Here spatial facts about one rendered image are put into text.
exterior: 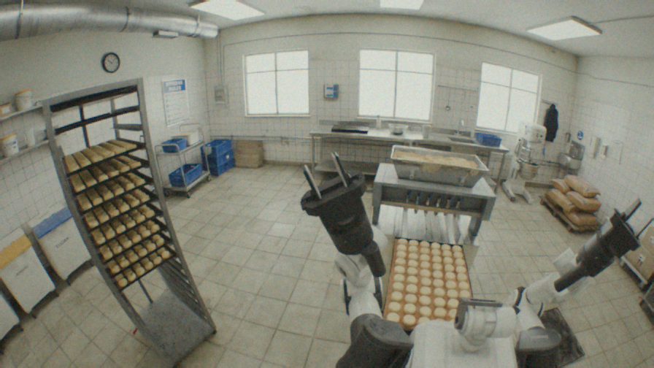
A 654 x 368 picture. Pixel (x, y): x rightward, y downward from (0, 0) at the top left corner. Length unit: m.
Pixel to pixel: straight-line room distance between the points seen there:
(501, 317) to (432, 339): 0.16
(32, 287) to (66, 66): 2.64
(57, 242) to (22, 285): 0.66
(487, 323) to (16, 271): 3.41
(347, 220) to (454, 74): 4.45
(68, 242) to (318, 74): 4.61
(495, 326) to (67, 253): 3.48
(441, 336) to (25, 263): 3.32
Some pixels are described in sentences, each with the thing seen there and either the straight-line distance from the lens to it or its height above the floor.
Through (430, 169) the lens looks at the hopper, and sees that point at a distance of 1.40.
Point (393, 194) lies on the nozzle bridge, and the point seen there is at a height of 1.07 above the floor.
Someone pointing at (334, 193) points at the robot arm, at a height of 1.53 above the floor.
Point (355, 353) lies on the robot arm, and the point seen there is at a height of 1.21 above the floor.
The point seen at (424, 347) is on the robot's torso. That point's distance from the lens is 0.58.
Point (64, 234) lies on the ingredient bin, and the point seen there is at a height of 0.57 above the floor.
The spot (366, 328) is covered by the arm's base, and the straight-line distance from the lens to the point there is 0.54.
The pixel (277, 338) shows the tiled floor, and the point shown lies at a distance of 2.02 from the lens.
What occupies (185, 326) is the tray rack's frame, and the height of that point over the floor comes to 0.15.
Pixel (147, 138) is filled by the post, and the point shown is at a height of 1.53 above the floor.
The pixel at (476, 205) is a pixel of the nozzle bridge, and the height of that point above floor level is 1.07.
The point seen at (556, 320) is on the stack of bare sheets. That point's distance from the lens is 2.81.
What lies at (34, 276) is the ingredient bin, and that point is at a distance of 3.33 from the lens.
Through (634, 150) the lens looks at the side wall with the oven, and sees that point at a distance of 5.07.
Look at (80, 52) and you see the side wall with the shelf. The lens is 4.15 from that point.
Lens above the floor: 1.72
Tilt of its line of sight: 24 degrees down
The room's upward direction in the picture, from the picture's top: straight up
